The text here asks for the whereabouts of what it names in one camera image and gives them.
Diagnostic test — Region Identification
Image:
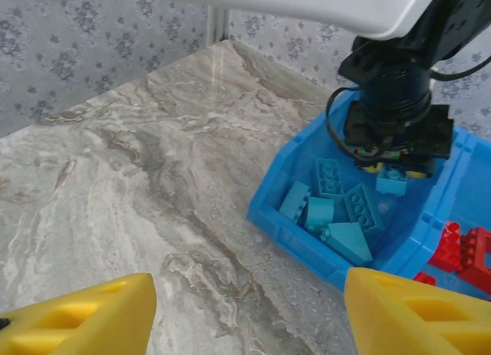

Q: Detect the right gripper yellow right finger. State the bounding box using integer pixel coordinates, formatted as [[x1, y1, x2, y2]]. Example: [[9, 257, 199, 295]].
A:
[[343, 266, 491, 355]]

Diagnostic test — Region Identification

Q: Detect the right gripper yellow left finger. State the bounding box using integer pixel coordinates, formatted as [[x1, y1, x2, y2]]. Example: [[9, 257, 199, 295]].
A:
[[0, 272, 158, 355]]

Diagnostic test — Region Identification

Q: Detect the long blue studded lego brick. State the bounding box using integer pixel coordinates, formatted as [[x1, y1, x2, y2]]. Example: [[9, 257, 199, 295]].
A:
[[309, 156, 345, 198]]

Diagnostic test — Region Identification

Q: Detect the small red lego brick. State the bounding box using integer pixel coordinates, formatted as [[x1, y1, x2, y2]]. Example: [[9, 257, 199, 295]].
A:
[[413, 271, 437, 287]]

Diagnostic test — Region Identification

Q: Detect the small blue lego brick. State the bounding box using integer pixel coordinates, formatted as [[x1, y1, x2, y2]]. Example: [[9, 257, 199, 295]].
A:
[[305, 196, 336, 233]]

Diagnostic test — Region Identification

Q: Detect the light blue sloped lego brick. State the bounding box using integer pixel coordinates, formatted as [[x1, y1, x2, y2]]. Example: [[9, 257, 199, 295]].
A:
[[321, 222, 374, 267]]

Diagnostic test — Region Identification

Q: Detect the wide red lego brick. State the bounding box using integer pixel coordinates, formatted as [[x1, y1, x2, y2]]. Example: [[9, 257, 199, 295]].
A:
[[427, 221, 463, 272]]

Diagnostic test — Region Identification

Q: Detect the red lego window frame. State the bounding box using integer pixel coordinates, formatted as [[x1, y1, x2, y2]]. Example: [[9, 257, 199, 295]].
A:
[[456, 226, 491, 297]]

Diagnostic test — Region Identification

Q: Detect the blue three-compartment plastic bin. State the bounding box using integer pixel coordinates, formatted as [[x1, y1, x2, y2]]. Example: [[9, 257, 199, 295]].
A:
[[245, 87, 491, 294]]

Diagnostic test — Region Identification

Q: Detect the thin black left gripper wire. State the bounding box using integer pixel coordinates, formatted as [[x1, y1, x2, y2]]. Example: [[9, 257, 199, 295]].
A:
[[325, 85, 407, 164]]

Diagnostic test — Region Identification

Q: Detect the aluminium frame post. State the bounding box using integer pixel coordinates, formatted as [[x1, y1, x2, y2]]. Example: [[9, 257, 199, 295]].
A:
[[209, 5, 230, 45]]

